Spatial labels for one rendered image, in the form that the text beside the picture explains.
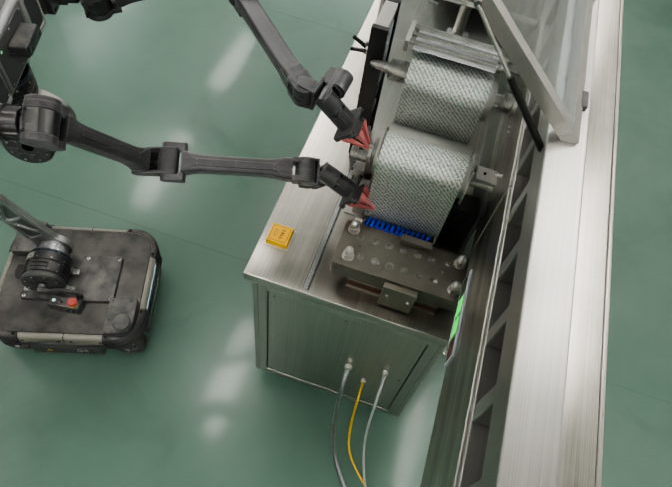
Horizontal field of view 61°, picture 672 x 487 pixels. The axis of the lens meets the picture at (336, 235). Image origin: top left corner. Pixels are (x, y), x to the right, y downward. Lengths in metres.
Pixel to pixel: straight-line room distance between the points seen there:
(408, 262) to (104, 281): 1.38
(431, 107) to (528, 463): 1.11
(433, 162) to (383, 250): 0.31
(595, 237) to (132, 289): 1.84
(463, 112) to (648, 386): 1.84
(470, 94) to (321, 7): 2.71
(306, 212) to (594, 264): 0.94
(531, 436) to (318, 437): 1.71
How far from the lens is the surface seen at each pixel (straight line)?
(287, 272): 1.77
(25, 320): 2.61
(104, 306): 2.54
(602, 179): 1.53
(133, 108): 3.55
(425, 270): 1.69
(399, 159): 1.56
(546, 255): 1.04
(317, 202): 1.93
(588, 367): 1.23
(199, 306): 2.74
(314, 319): 1.88
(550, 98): 1.16
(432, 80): 1.67
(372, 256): 1.68
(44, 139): 1.39
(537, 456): 0.89
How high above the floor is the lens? 2.44
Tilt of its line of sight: 56 degrees down
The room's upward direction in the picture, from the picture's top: 11 degrees clockwise
